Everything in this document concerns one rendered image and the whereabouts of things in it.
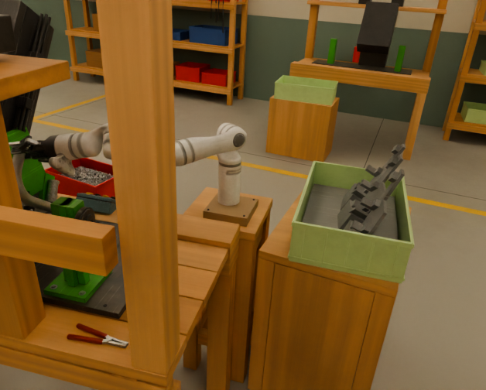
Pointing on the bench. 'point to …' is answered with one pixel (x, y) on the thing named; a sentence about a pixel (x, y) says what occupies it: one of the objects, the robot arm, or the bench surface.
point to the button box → (100, 204)
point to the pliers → (97, 338)
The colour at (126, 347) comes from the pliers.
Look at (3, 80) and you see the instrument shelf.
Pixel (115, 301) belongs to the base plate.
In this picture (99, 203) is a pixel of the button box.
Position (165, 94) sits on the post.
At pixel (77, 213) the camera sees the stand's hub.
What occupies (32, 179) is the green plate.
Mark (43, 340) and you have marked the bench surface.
